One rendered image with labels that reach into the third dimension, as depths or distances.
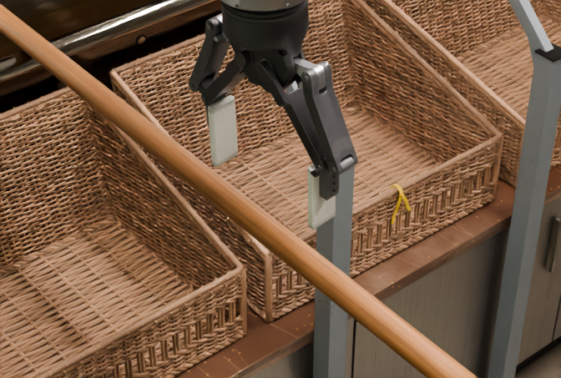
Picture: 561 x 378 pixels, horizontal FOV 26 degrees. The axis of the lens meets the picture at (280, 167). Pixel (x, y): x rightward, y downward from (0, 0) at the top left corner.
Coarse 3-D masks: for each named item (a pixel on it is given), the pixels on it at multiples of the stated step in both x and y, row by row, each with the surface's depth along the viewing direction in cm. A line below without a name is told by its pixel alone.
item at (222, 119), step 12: (228, 96) 117; (216, 108) 116; (228, 108) 117; (216, 120) 117; (228, 120) 118; (216, 132) 117; (228, 132) 119; (216, 144) 118; (228, 144) 119; (216, 156) 119; (228, 156) 120
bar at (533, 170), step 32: (160, 0) 174; (192, 0) 176; (512, 0) 206; (96, 32) 168; (128, 32) 171; (544, 32) 206; (0, 64) 160; (32, 64) 163; (544, 64) 204; (544, 96) 207; (544, 128) 211; (544, 160) 217; (352, 192) 184; (544, 192) 222; (512, 224) 228; (512, 256) 231; (512, 288) 235; (320, 320) 200; (512, 320) 239; (320, 352) 204; (512, 352) 246
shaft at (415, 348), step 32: (32, 32) 160; (64, 64) 154; (96, 96) 149; (128, 128) 145; (160, 160) 141; (192, 160) 138; (224, 192) 134; (256, 224) 130; (288, 256) 127; (320, 256) 126; (320, 288) 124; (352, 288) 122; (384, 320) 118; (416, 352) 115
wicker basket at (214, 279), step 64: (0, 128) 208; (0, 192) 210; (64, 192) 218; (128, 192) 217; (64, 256) 218; (128, 256) 218; (192, 256) 206; (0, 320) 205; (64, 320) 205; (128, 320) 205; (192, 320) 192
